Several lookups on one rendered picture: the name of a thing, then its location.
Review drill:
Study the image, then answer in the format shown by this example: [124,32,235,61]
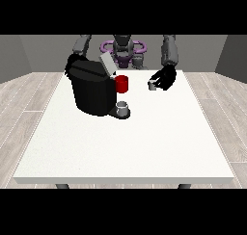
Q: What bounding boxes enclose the black coffee machine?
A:
[68,60,131,119]

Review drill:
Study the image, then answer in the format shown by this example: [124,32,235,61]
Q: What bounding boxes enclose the small grey cup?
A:
[116,100,130,117]

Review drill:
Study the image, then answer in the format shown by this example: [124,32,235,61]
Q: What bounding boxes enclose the grey robot trunk purple rings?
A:
[99,35,150,71]

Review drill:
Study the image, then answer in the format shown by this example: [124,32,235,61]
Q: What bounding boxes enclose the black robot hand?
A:
[149,65,178,91]
[64,53,87,77]

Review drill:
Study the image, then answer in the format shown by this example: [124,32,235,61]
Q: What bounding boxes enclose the red pod holder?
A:
[115,74,129,94]

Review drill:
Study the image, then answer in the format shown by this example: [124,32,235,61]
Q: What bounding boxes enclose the pale grey machine lid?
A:
[98,51,118,76]

